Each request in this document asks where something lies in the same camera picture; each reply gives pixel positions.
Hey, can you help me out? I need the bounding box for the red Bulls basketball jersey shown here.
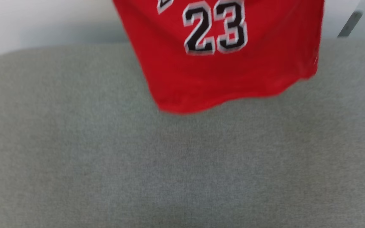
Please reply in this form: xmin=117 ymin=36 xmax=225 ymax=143
xmin=112 ymin=0 xmax=325 ymax=115

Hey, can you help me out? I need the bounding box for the grey fabric sofa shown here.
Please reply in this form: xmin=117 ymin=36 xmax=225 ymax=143
xmin=0 ymin=38 xmax=365 ymax=228

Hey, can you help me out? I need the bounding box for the dark grey slanted pole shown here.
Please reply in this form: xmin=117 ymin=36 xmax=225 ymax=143
xmin=338 ymin=10 xmax=363 ymax=38

